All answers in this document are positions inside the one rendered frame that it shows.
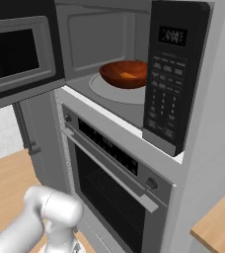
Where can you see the orange carrot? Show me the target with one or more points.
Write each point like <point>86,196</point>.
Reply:
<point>129,75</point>

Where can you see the stainless steel wall oven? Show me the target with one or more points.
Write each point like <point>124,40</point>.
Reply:
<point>117,178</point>

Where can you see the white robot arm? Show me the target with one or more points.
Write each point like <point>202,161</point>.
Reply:
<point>52,214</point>

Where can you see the round oven knob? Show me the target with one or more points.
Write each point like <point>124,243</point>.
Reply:
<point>151,183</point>
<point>67,118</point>

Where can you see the white microwave turntable plate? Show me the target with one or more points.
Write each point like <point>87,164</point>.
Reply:
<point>117,90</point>

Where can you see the brown wooden bowl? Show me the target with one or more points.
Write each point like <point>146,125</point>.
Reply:
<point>117,75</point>

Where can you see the black microwave oven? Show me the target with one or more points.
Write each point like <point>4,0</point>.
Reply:
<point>170,66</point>

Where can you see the black microwave door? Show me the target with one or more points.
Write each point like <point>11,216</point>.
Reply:
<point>19,56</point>

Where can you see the grey tall cabinet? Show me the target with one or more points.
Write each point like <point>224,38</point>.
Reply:
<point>203,138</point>

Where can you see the oven door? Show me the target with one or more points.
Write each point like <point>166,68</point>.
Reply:
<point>111,194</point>

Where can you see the grey fridge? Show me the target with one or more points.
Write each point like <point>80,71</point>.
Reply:
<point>43,145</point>

